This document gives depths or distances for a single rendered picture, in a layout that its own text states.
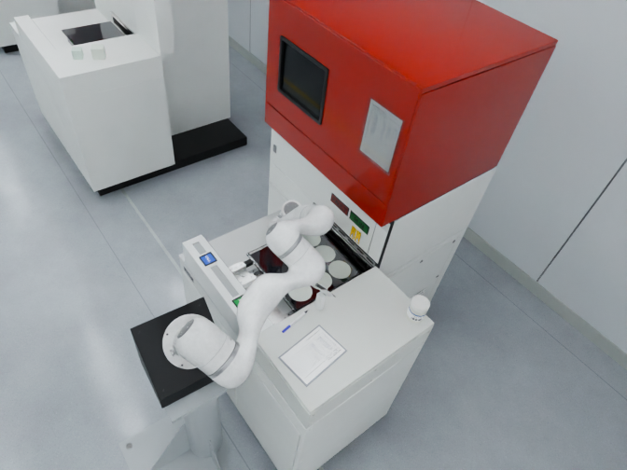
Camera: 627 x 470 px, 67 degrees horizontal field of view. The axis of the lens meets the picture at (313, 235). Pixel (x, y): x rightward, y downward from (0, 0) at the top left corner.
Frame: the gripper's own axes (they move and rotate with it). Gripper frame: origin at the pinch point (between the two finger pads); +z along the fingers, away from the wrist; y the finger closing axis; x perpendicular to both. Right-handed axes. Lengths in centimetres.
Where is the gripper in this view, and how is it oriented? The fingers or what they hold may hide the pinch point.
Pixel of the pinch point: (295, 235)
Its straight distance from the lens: 216.9
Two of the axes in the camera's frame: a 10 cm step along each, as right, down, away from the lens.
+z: 0.1, 3.2, 9.5
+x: 9.6, 2.5, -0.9
